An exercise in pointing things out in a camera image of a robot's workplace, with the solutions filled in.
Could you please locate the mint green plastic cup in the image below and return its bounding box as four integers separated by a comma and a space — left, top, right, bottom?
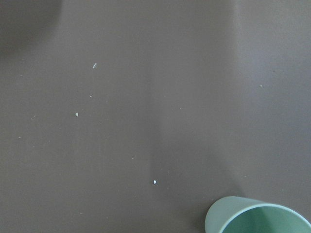
205, 196, 311, 233

